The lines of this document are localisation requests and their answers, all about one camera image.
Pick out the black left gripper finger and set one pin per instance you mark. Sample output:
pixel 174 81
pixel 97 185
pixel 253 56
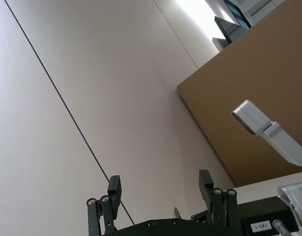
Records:
pixel 114 194

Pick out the brown board panel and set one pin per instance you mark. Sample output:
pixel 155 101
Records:
pixel 244 93

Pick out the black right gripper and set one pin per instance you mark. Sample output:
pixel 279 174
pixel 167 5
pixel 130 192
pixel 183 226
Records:
pixel 263 211

